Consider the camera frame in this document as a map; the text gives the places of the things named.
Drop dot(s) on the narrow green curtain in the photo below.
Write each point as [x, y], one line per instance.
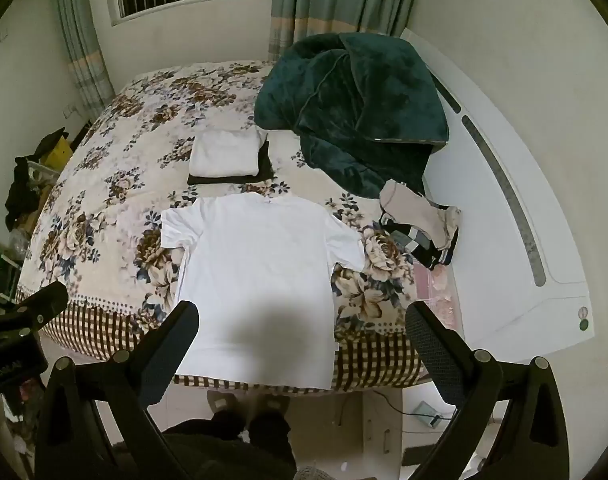
[83, 50]

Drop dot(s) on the white t-shirt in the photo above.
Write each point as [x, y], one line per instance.
[259, 270]
[223, 155]

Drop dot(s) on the grey slipper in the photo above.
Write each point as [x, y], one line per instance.
[224, 400]
[273, 402]

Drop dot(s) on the person's legs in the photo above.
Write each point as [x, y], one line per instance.
[264, 445]

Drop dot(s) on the beige cloth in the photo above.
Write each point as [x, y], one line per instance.
[409, 210]

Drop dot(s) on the grey power adapter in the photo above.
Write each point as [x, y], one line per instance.
[428, 414]

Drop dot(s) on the black cloth heap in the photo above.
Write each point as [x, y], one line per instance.
[21, 190]

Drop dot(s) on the pink cloth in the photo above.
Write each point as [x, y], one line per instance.
[439, 290]

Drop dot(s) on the dark striped cloth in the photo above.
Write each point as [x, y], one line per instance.
[420, 246]

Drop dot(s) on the yellow box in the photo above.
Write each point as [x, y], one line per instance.
[58, 153]

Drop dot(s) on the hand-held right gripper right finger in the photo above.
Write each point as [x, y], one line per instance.
[430, 351]

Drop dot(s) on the white headboard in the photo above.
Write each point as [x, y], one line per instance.
[529, 185]

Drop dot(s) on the dark green plush blanket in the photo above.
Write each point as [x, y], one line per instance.
[354, 95]

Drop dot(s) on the folded black cloth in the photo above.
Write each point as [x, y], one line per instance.
[266, 166]

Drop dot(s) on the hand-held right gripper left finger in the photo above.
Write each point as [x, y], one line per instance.
[167, 356]

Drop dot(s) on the folded white t-shirt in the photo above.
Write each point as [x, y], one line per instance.
[223, 155]

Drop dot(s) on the floral bed blanket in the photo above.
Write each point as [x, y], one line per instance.
[113, 170]

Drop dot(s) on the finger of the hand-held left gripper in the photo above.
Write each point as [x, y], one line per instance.
[38, 305]

